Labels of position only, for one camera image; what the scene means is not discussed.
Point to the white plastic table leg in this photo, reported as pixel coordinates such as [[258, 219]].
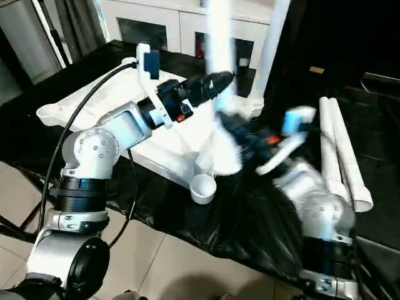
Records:
[[329, 150], [220, 37], [353, 162], [272, 47]]

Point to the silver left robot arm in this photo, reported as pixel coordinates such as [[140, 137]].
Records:
[[93, 150]]

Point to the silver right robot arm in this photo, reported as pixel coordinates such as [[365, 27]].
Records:
[[318, 203]]

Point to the white cabinet with glass doors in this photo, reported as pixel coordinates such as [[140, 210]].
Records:
[[181, 22]]

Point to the black glossy mat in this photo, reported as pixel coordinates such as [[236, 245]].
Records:
[[250, 225]]

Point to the small tan label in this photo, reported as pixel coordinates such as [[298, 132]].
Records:
[[316, 69]]

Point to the grey curtain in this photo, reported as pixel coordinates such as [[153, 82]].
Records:
[[81, 28]]

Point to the long black bar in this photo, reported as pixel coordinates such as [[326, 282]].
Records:
[[381, 78]]

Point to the dark left robot foot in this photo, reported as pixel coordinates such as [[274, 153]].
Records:
[[131, 295]]

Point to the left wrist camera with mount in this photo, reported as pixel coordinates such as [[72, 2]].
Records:
[[151, 65]]

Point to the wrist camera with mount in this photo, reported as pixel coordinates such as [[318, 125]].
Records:
[[297, 120], [151, 65]]

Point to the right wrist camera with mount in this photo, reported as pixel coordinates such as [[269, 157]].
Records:
[[297, 120]]

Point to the black camera tripod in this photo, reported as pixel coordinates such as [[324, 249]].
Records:
[[56, 40]]

